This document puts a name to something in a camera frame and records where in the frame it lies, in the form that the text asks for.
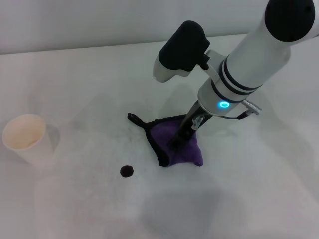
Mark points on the purple rag with black trim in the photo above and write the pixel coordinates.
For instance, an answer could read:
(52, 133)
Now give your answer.
(189, 156)

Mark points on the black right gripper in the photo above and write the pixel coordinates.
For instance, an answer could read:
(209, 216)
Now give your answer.
(188, 127)

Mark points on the white paper cup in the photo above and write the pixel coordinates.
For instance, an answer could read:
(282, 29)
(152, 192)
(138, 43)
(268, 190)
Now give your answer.
(25, 134)

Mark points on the black grey right wrist camera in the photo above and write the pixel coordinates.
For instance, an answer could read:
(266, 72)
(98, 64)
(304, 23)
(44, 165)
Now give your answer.
(182, 47)

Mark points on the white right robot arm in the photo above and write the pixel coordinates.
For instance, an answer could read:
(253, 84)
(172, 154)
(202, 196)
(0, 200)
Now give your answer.
(249, 62)

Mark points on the black water stain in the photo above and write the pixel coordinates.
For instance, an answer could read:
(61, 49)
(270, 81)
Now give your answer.
(126, 171)

